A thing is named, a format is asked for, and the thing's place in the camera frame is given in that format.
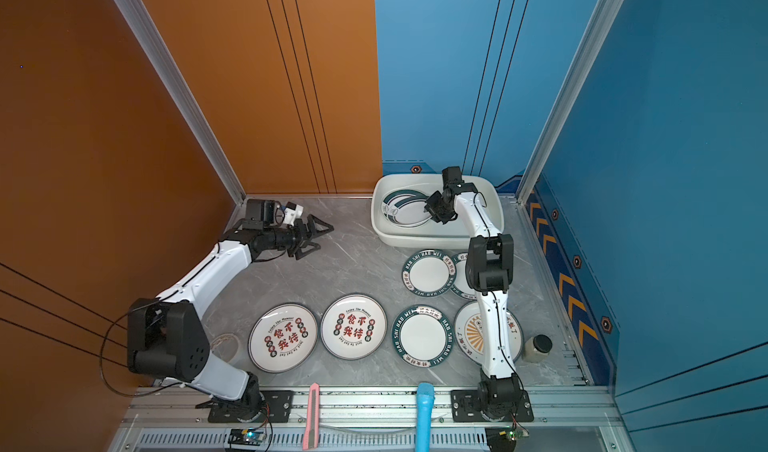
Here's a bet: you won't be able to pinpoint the right small circuit board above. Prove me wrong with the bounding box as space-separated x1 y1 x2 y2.
499 423 530 442

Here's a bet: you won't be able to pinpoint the orange sunburst plate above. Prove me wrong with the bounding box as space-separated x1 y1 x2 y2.
454 302 524 365

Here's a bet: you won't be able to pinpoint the green lettered rim plate lower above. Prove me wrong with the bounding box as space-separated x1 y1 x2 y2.
391 305 455 368

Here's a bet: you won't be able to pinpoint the green circuit board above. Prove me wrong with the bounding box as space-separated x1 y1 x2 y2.
227 428 269 451

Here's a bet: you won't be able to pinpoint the white plate red characters left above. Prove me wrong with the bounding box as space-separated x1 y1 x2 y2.
248 303 319 374

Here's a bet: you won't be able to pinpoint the white plate red characters right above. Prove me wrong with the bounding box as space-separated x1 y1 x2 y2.
320 294 388 361

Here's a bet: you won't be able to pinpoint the blue handle tool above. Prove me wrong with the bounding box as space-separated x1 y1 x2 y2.
414 382 435 452

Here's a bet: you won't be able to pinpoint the white plate red characters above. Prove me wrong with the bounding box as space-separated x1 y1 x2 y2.
248 303 319 374
320 294 388 361

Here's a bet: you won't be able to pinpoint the green lettered rim plate upper-right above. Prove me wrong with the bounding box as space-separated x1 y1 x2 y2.
452 252 475 301

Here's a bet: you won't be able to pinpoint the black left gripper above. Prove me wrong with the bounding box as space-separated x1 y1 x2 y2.
264 216 333 260

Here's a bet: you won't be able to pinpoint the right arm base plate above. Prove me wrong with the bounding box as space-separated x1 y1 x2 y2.
450 390 535 423

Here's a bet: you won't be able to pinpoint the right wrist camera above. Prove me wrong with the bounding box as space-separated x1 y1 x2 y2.
442 166 464 194

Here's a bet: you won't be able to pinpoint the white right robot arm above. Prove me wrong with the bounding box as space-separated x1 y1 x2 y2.
426 183 523 420

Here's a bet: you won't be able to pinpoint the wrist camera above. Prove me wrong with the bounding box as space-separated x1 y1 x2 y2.
242 199 280 230
442 166 464 194

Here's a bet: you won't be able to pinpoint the pink utility knife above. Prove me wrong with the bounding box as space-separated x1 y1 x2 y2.
302 383 320 451

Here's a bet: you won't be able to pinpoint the green red rim plate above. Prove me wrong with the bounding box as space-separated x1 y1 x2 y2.
382 189 424 217
384 195 431 228

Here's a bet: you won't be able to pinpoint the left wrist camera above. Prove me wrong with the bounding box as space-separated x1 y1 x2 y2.
242 199 280 230

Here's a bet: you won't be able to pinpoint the green lettered rim plate upper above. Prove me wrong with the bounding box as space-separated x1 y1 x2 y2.
401 249 457 298

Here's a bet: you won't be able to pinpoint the small jar black lid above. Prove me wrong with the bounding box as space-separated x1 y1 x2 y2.
523 334 553 363

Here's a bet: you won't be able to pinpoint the clear tape roll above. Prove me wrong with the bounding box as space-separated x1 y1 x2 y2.
210 333 241 363

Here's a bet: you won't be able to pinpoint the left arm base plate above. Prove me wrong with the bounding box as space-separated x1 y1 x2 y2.
207 390 294 424

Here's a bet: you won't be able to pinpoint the white plastic bin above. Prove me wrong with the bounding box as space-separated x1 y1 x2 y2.
371 174 504 251

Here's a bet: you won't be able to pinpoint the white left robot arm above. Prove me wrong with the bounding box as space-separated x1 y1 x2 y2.
127 215 334 422

